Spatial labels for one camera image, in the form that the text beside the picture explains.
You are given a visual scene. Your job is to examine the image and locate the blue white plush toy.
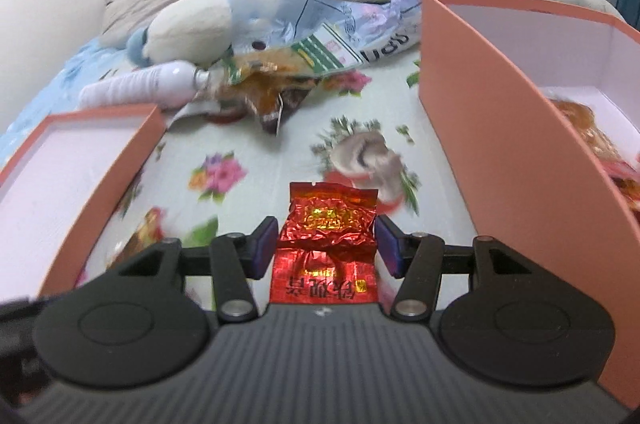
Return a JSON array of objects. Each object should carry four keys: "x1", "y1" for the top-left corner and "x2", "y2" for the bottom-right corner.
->
[{"x1": 126, "y1": 0, "x2": 283, "y2": 68}]

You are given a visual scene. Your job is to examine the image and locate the white spray bottle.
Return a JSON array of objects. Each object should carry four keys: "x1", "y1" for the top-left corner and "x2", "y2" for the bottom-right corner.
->
[{"x1": 78, "y1": 61, "x2": 209, "y2": 110}]

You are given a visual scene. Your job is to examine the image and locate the blue white plastic bag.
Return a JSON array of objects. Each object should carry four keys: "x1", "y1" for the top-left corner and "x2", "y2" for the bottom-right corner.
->
[{"x1": 234, "y1": 0, "x2": 432, "y2": 78}]

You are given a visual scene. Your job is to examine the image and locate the clear brown dried snack packet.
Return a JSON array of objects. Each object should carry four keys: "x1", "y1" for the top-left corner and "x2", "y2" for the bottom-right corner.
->
[{"x1": 551, "y1": 99, "x2": 639, "y2": 219}]

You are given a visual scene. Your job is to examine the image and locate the pink deep box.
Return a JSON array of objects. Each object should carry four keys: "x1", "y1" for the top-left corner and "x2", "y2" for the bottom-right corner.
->
[{"x1": 419, "y1": 0, "x2": 639, "y2": 407}]

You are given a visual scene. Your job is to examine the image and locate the floral plastic tablecloth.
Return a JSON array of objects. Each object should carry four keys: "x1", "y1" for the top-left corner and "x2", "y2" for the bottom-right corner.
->
[{"x1": 75, "y1": 49, "x2": 475, "y2": 286}]

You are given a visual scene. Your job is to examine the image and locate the pink box lid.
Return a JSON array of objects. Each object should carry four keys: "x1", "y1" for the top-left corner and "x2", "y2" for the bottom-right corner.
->
[{"x1": 1, "y1": 104, "x2": 166, "y2": 300}]

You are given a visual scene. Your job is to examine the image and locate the red foil snack packet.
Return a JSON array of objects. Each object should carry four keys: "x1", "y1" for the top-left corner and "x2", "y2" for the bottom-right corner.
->
[{"x1": 269, "y1": 182, "x2": 378, "y2": 305}]

